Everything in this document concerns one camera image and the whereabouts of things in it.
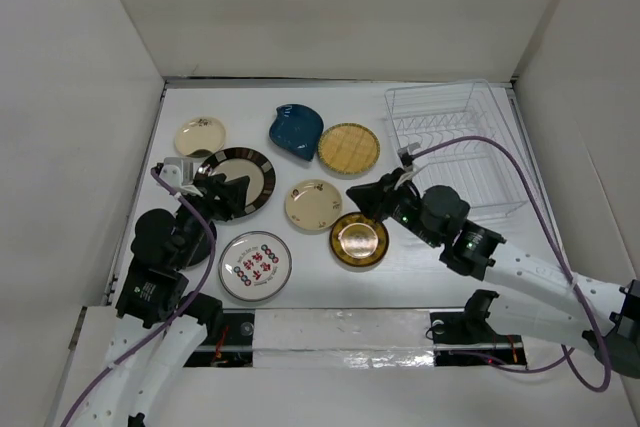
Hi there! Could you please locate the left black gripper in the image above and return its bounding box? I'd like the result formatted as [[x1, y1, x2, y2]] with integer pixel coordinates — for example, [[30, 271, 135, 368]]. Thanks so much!
[[174, 171, 248, 267]]

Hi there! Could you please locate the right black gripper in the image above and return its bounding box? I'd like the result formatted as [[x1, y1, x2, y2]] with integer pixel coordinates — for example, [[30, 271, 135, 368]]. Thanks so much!
[[345, 167, 441, 249]]

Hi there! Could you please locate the black rimmed striped plate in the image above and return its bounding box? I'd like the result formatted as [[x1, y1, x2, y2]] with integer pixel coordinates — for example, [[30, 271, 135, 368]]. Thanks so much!
[[194, 147, 276, 219]]

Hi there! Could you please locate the gold and black plate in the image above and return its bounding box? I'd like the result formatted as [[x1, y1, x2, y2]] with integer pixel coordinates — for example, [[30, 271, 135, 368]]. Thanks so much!
[[329, 212, 390, 269]]

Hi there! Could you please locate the woven bamboo plate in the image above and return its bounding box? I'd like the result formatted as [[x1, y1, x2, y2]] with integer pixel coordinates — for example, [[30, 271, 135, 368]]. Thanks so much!
[[317, 123, 381, 175]]

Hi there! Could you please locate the cream plate with red marks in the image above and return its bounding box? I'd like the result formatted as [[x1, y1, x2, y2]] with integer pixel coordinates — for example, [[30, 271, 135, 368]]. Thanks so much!
[[285, 179, 343, 232]]

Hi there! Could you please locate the black round dish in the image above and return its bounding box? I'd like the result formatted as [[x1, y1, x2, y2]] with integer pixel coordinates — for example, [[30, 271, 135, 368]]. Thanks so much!
[[184, 222, 217, 269]]

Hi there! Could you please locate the cream plate with floral print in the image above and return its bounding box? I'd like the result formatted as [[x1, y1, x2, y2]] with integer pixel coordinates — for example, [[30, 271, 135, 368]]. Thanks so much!
[[174, 116, 226, 158]]

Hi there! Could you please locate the white plate with red characters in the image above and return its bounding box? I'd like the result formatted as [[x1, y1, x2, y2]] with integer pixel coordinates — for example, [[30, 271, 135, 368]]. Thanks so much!
[[218, 231, 292, 302]]

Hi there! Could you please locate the blue leaf shaped dish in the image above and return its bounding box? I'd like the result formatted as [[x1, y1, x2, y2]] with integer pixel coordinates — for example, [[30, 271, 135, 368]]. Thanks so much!
[[269, 104, 324, 162]]

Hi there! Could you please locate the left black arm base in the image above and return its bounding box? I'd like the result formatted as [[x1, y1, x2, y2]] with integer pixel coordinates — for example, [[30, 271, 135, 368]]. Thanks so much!
[[185, 309, 255, 368]]

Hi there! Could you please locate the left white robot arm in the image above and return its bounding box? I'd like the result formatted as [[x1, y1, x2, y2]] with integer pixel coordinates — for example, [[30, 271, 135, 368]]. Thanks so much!
[[62, 164, 250, 426]]

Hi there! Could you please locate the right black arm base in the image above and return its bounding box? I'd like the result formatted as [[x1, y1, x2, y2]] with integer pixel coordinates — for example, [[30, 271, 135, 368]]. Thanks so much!
[[425, 290, 527, 368]]

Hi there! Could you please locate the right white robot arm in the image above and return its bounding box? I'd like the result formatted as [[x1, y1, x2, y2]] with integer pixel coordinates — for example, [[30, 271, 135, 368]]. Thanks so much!
[[346, 169, 639, 378]]

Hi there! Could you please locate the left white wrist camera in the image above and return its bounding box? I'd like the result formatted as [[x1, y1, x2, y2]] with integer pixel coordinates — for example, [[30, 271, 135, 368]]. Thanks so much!
[[152, 157, 202, 196]]

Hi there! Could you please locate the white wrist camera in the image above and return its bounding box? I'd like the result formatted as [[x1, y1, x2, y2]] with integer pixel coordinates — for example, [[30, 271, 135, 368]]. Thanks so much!
[[396, 143, 420, 188], [152, 157, 202, 196]]

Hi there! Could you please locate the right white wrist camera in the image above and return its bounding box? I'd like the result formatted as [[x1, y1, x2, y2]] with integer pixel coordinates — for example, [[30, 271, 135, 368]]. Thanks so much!
[[396, 143, 420, 188]]

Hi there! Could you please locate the white wire dish rack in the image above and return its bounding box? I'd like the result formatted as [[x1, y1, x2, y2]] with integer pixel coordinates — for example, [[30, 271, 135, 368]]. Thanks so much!
[[384, 80, 528, 220]]

